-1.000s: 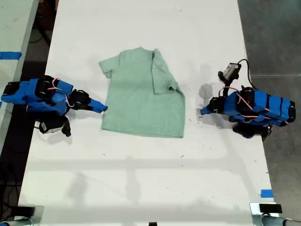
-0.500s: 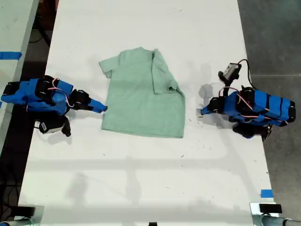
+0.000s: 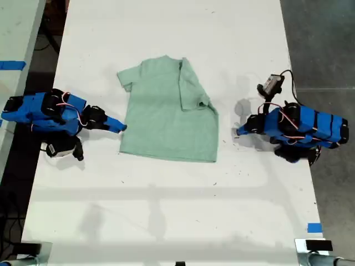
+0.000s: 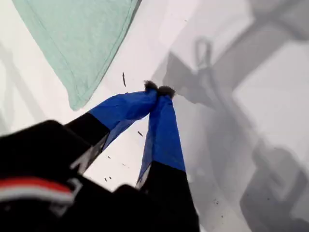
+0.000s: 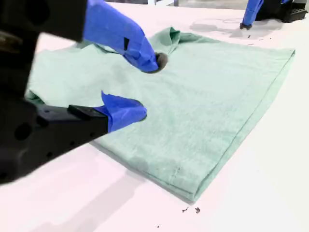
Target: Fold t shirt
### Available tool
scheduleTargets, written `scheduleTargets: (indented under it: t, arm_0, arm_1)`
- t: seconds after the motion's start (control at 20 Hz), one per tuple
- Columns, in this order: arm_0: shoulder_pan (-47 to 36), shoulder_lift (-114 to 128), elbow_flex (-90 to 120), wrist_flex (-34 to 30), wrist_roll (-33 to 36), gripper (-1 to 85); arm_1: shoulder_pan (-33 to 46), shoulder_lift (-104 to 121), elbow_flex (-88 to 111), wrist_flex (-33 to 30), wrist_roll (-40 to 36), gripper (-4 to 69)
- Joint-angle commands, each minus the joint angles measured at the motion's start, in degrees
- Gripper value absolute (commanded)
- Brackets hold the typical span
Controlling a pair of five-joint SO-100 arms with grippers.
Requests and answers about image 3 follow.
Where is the pale green T-shirt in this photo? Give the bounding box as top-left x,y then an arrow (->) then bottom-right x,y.
116,54 -> 220,163

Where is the long blue tape strip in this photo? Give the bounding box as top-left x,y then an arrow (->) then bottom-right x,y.
0,60 -> 27,70

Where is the white side table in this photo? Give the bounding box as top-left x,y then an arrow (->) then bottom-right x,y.
0,0 -> 47,181

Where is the small black box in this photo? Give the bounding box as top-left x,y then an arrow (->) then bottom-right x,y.
306,239 -> 333,252
16,243 -> 42,254

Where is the grey metal pipe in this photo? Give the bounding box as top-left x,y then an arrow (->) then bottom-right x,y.
298,253 -> 355,266

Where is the red white servo wire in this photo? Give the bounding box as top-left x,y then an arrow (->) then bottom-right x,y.
77,109 -> 87,129

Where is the camera black stalk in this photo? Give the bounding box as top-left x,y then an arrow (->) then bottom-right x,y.
260,93 -> 278,115
73,137 -> 85,162

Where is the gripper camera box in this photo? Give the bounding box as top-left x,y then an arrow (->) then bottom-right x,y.
45,137 -> 78,159
257,73 -> 286,98

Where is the black floor cable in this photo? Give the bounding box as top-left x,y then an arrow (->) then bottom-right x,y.
34,26 -> 60,55
0,191 -> 24,247

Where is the silver metal table bracket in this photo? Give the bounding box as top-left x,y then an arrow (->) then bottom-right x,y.
294,237 -> 333,266
32,241 -> 53,266

